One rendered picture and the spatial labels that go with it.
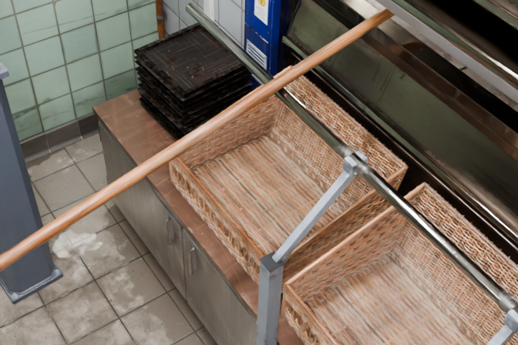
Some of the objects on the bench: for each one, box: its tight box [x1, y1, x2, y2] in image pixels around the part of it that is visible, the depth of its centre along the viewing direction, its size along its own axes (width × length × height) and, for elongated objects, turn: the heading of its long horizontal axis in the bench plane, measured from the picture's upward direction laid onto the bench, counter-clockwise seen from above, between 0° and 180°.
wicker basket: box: [169, 65, 408, 294], centre depth 223 cm, size 49×56×28 cm
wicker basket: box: [281, 183, 518, 345], centre depth 189 cm, size 49×56×28 cm
